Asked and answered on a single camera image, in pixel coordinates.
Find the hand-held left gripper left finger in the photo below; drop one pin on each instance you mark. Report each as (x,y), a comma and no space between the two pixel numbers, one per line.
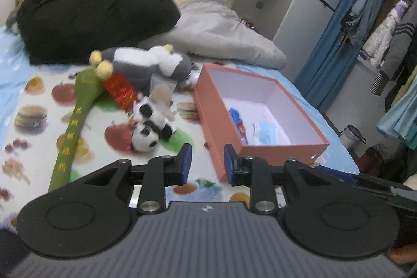
(187,164)

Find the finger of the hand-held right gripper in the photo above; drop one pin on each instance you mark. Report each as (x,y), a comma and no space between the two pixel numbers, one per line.
(374,182)

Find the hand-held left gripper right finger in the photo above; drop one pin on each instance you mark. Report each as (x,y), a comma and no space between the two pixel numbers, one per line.
(228,164)

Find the pink cardboard box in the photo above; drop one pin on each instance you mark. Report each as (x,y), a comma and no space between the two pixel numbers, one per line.
(211,121)

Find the black and white plush toy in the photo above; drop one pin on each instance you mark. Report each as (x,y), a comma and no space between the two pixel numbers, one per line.
(148,128)

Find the red foil packet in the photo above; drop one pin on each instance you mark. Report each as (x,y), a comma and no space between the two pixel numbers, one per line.
(120,90)

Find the person's right hand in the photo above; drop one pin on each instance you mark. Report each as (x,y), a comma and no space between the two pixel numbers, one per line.
(404,256)

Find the blue and red packet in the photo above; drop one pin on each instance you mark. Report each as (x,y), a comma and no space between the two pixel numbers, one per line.
(239,125)

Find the blue face mask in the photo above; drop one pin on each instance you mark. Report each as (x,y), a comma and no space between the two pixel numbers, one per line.
(265,131)

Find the small waste bin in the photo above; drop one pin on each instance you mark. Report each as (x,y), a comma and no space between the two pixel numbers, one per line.
(350,136)

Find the hanging teal cloth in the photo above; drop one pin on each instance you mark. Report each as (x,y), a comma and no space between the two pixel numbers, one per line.
(402,118)

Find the grey and white plush toy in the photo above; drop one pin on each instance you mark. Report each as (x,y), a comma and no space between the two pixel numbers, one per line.
(143,64)

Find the green plush stick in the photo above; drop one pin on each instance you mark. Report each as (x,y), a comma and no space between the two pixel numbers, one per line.
(73,131)

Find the blue curtain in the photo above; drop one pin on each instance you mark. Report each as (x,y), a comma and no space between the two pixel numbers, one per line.
(329,63)

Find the grey pillow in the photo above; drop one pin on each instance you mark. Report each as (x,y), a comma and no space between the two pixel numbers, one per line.
(221,33)

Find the hanging grey striped sweater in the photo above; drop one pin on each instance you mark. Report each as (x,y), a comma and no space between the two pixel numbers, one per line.
(399,46)

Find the hanging white jacket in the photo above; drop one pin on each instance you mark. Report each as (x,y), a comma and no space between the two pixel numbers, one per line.
(381,37)

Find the hanging denim garment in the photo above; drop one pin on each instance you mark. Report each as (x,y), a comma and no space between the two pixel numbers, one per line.
(360,17)

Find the black coat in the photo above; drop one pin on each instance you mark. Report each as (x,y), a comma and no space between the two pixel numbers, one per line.
(91,14)

